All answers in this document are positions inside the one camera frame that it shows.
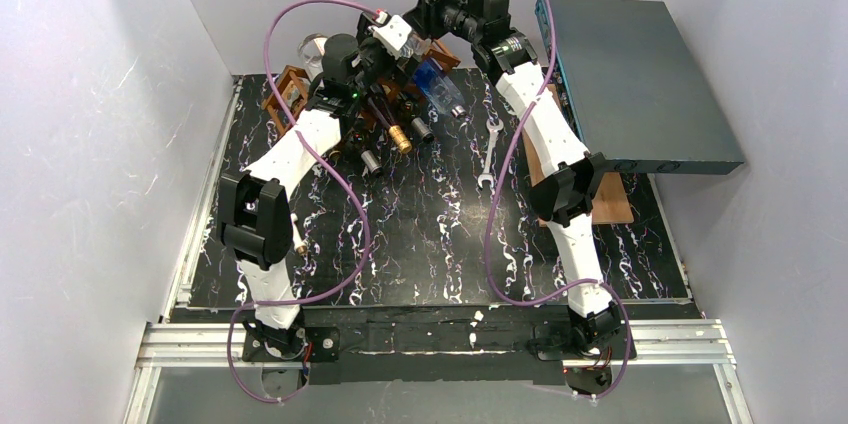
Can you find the clear bottle silver cap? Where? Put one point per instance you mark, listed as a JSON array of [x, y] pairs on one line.
[[414, 46]]

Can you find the brown wooden wine rack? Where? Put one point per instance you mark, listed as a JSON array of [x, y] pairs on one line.
[[294, 81]]

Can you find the clear bottle white gold label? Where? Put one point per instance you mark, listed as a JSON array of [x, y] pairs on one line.
[[311, 52]]

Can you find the wooden board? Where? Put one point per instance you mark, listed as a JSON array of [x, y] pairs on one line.
[[610, 203]]

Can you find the blue transparent bottle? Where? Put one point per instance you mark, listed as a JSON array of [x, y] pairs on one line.
[[439, 89]]

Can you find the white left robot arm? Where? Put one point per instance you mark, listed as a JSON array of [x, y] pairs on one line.
[[254, 216]]

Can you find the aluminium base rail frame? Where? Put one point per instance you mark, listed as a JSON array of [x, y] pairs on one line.
[[456, 363]]

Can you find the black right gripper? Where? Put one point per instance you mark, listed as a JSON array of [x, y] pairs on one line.
[[431, 6]]

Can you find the silver wrench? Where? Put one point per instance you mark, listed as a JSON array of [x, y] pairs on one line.
[[486, 179]]

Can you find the teal metal box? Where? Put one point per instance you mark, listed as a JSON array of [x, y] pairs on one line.
[[635, 90]]

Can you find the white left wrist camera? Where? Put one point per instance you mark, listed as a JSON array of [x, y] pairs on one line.
[[394, 33]]

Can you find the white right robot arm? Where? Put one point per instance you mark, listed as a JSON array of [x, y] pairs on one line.
[[571, 173]]

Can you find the dark wine bottle gold cap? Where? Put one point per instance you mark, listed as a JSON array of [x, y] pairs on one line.
[[379, 107]]

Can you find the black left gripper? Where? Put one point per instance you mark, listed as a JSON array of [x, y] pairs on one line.
[[374, 54]]

